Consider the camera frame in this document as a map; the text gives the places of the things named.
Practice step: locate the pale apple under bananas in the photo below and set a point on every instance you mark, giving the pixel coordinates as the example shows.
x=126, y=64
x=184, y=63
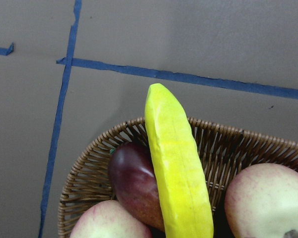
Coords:
x=108, y=219

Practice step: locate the yellow banana remaining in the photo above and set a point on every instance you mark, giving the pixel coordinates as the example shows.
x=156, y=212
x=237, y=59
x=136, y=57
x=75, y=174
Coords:
x=183, y=194

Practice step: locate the brown wicker fruit basket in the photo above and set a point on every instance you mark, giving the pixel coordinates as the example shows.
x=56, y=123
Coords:
x=224, y=151

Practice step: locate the dark red apple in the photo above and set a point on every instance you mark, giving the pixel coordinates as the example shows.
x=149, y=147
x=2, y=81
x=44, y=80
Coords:
x=131, y=175

